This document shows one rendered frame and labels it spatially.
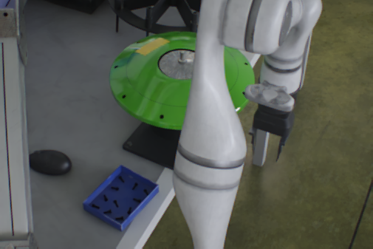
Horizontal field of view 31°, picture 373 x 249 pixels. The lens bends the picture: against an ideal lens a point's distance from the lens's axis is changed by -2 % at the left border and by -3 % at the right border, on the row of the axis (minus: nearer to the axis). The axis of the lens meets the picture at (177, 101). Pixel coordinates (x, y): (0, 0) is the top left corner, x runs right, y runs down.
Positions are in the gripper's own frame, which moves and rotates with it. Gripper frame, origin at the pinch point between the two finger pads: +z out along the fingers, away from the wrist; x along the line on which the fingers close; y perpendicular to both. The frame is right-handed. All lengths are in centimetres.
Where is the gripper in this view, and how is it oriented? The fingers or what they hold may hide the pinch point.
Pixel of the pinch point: (264, 157)
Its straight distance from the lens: 137.3
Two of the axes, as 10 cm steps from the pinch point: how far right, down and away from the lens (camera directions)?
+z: -0.2, 7.4, 6.7
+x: -9.0, -3.0, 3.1
